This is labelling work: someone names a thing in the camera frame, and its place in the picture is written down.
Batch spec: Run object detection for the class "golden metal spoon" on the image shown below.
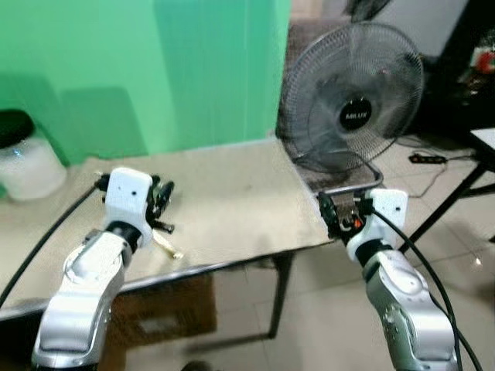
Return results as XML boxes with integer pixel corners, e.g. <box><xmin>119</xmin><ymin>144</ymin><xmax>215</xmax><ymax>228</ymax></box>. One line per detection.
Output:
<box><xmin>153</xmin><ymin>230</ymin><xmax>185</xmax><ymax>260</ymax></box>

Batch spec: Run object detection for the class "beige table with black legs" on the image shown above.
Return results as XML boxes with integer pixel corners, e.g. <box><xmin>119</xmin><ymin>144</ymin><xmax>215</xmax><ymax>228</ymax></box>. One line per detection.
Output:
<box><xmin>0</xmin><ymin>138</ymin><xmax>389</xmax><ymax>342</ymax></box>

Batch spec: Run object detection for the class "brown cardboard box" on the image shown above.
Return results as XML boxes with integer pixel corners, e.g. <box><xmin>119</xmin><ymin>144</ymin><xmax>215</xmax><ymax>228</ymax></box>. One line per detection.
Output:
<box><xmin>99</xmin><ymin>273</ymin><xmax>219</xmax><ymax>350</ymax></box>

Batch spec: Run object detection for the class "black electric fan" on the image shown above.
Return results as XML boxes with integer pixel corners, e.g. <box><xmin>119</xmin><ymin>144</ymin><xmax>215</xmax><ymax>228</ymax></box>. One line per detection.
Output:
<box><xmin>275</xmin><ymin>21</ymin><xmax>425</xmax><ymax>175</ymax></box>

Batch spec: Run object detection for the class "black power strip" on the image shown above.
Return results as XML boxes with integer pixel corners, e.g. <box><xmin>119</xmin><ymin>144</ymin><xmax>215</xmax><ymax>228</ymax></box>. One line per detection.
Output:
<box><xmin>408</xmin><ymin>152</ymin><xmax>449</xmax><ymax>165</ymax></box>

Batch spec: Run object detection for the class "white table with black legs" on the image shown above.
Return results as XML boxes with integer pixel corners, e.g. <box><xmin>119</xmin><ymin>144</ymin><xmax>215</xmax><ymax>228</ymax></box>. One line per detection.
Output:
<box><xmin>401</xmin><ymin>127</ymin><xmax>495</xmax><ymax>250</ymax></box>

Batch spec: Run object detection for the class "white jar with black lid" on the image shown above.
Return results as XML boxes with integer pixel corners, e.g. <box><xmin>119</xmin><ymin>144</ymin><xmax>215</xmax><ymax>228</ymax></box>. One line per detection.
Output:
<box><xmin>0</xmin><ymin>109</ymin><xmax>69</xmax><ymax>203</ymax></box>

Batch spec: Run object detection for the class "dark robot foot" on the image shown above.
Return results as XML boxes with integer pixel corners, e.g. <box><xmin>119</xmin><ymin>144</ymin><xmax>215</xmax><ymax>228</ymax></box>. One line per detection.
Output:
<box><xmin>180</xmin><ymin>359</ymin><xmax>216</xmax><ymax>371</ymax></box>

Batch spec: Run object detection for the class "dark cabinet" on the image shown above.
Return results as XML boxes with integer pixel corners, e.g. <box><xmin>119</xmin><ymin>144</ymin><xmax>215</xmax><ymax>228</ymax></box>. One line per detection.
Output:
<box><xmin>422</xmin><ymin>0</ymin><xmax>495</xmax><ymax>144</ymax></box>

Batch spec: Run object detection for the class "brown sofa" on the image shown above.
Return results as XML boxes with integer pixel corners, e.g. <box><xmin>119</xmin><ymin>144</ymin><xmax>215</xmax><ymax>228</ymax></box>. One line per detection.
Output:
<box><xmin>287</xmin><ymin>15</ymin><xmax>364</xmax><ymax>82</ymax></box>

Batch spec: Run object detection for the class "red and white packet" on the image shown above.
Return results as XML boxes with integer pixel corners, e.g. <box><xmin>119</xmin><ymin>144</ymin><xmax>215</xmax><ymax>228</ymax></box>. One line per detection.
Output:
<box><xmin>474</xmin><ymin>49</ymin><xmax>495</xmax><ymax>76</ymax></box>

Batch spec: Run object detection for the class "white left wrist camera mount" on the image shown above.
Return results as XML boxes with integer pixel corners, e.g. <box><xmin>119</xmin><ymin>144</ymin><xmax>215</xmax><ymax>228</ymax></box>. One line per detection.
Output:
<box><xmin>104</xmin><ymin>166</ymin><xmax>154</xmax><ymax>233</ymax></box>

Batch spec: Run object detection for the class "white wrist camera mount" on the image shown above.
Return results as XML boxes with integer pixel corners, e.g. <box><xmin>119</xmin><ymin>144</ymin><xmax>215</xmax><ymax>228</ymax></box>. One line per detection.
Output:
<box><xmin>104</xmin><ymin>166</ymin><xmax>154</xmax><ymax>233</ymax></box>
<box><xmin>346</xmin><ymin>189</ymin><xmax>409</xmax><ymax>261</ymax></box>

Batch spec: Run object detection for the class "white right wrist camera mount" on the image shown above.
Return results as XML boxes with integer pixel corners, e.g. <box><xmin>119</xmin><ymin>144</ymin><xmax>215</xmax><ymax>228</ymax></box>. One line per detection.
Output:
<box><xmin>346</xmin><ymin>189</ymin><xmax>409</xmax><ymax>261</ymax></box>

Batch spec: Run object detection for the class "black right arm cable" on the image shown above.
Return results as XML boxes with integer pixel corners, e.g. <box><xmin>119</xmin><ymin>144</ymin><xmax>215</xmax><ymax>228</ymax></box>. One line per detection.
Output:
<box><xmin>370</xmin><ymin>205</ymin><xmax>484</xmax><ymax>371</ymax></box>

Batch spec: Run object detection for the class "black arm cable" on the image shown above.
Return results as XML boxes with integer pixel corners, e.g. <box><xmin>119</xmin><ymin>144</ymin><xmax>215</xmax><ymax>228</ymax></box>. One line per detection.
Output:
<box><xmin>370</xmin><ymin>205</ymin><xmax>484</xmax><ymax>371</ymax></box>
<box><xmin>0</xmin><ymin>179</ymin><xmax>109</xmax><ymax>308</ymax></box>

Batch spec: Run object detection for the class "thin floor power cord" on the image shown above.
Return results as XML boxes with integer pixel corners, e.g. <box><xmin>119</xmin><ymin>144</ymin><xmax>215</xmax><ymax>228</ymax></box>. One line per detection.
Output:
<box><xmin>402</xmin><ymin>138</ymin><xmax>476</xmax><ymax>203</ymax></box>

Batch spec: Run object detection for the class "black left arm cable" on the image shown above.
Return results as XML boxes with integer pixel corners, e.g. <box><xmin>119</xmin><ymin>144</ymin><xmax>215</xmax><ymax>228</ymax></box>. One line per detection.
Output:
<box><xmin>0</xmin><ymin>179</ymin><xmax>109</xmax><ymax>308</ymax></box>

